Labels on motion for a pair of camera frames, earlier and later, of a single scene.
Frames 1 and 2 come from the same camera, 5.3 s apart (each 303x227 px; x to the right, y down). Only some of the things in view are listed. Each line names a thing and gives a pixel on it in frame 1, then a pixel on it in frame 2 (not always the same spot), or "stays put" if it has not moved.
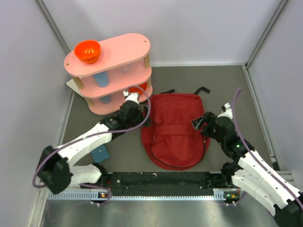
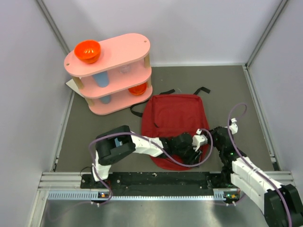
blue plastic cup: x=102 y=79 stays put
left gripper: x=138 y=113 → x=194 y=156
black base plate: x=163 y=183 stays put
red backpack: x=172 y=142 stays put
